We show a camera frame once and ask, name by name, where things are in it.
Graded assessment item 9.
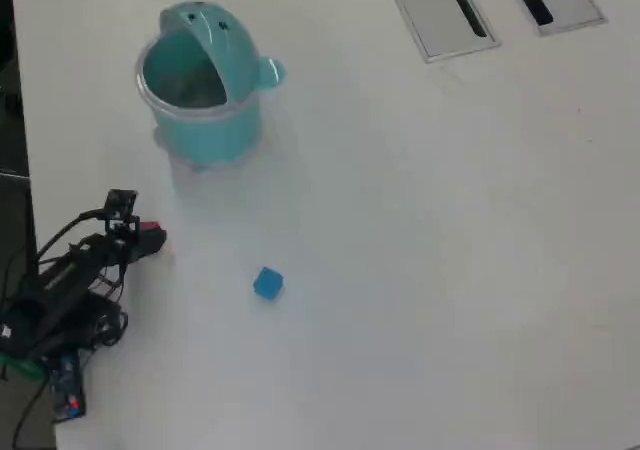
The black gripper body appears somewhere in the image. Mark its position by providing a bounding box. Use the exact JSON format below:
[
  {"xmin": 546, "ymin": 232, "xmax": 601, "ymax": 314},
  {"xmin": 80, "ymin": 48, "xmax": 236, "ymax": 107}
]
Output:
[{"xmin": 107, "ymin": 229, "xmax": 146, "ymax": 266}]

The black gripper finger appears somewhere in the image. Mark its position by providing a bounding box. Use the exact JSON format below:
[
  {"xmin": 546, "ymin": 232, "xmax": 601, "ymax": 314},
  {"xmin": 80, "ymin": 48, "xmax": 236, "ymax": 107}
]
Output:
[{"xmin": 141, "ymin": 228, "xmax": 169, "ymax": 261}]

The blue lego block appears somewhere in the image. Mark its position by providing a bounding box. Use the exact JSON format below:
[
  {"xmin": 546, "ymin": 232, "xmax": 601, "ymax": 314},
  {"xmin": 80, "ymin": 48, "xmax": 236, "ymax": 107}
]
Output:
[{"xmin": 252, "ymin": 265, "xmax": 285, "ymax": 301}]

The teal whale shaped bin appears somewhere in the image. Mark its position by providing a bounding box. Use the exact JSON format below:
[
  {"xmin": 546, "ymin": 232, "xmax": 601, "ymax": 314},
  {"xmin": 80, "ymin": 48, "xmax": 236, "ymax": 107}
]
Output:
[{"xmin": 134, "ymin": 0, "xmax": 289, "ymax": 170}]

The blue circuit board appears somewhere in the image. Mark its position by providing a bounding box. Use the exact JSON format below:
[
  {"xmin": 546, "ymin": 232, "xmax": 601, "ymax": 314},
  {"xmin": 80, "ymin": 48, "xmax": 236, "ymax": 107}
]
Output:
[{"xmin": 48, "ymin": 352, "xmax": 87, "ymax": 424}]

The green table clamp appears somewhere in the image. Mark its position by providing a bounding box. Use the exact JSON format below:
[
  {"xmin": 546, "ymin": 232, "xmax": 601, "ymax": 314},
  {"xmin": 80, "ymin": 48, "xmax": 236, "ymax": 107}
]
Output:
[{"xmin": 0, "ymin": 352, "xmax": 49, "ymax": 379}]

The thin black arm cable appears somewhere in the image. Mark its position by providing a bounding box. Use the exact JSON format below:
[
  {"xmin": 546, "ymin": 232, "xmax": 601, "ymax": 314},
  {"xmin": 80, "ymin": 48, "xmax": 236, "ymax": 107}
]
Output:
[{"xmin": 33, "ymin": 208, "xmax": 111, "ymax": 276}]

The black power cable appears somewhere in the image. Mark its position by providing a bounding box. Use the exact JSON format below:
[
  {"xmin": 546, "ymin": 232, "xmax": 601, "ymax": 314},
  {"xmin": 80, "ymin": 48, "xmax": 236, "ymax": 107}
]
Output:
[{"xmin": 12, "ymin": 382, "xmax": 51, "ymax": 450}]

